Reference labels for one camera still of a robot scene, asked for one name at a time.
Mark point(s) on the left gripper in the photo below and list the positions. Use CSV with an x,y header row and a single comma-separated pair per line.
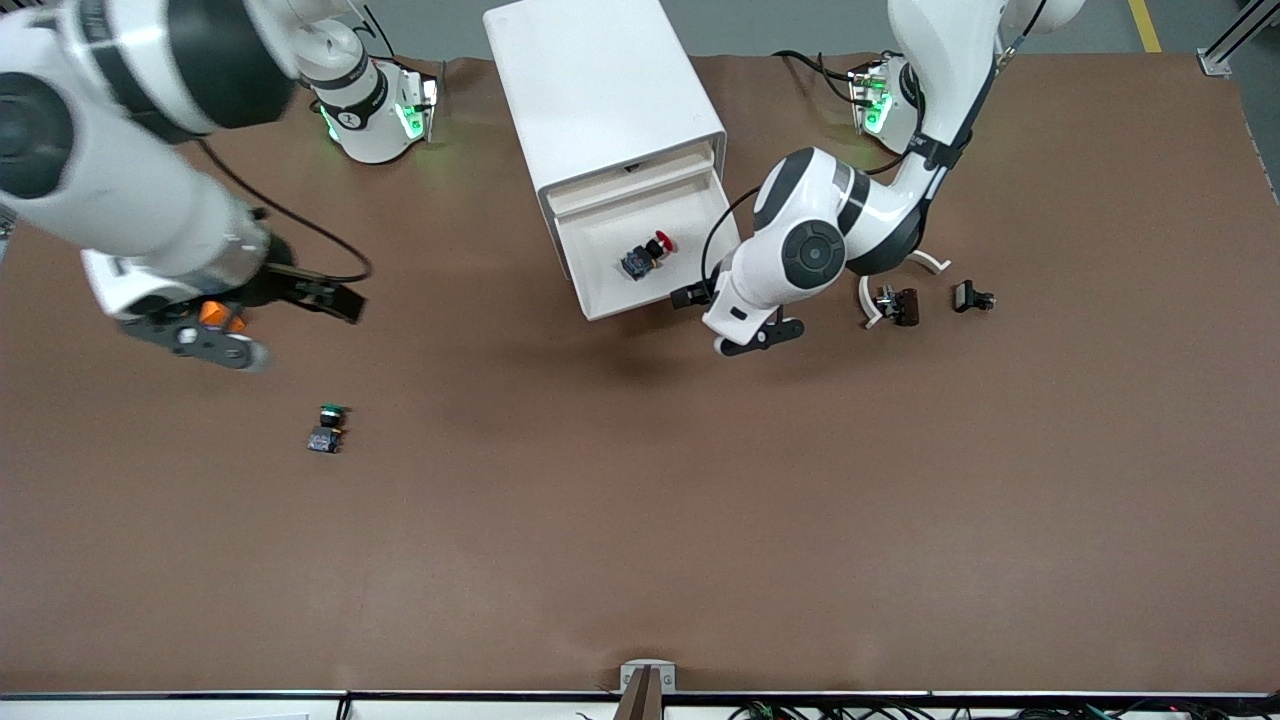
x,y
692,295

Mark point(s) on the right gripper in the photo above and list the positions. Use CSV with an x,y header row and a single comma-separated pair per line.
x,y
283,282

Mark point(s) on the red push button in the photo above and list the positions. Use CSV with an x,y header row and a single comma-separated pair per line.
x,y
640,263

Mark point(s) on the white pulled-out drawer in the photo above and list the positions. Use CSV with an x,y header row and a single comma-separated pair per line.
x,y
600,270

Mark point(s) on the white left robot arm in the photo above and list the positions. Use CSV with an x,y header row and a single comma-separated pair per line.
x,y
880,215

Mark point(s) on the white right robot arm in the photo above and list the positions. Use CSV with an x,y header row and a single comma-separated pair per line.
x,y
120,190

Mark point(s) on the white closed drawer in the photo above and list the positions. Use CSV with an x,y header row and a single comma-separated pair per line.
x,y
600,188

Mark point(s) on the green push button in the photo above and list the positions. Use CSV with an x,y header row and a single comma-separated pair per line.
x,y
323,440

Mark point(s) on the white drawer cabinet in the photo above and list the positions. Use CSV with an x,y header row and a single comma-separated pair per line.
x,y
590,80

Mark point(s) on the brown table mat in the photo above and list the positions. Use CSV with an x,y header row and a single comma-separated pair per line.
x,y
640,500

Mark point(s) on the black rectangular switch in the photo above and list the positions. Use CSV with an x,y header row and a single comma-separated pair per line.
x,y
966,296

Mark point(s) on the grey metal bracket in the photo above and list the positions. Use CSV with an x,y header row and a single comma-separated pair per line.
x,y
626,675

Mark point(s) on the brown wooden post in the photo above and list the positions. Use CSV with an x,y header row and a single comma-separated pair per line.
x,y
640,700

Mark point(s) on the white table edge rail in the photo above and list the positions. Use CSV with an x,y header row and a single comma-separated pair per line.
x,y
450,708

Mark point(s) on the aluminium profile frame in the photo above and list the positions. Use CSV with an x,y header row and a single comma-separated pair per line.
x,y
1214,62

